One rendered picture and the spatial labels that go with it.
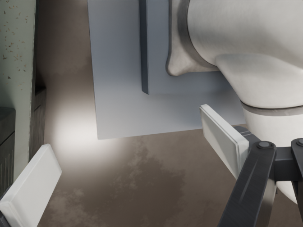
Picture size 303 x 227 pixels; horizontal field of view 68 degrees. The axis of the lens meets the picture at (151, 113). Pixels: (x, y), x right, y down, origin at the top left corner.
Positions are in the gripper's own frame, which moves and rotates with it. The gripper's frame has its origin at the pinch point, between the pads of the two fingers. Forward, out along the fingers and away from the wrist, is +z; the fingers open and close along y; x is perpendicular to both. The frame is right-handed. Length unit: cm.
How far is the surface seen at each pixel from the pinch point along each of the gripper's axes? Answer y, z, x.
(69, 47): -27, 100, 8
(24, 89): -28, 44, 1
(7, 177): -36, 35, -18
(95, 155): -31, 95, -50
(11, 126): -32, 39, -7
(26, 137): -32, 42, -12
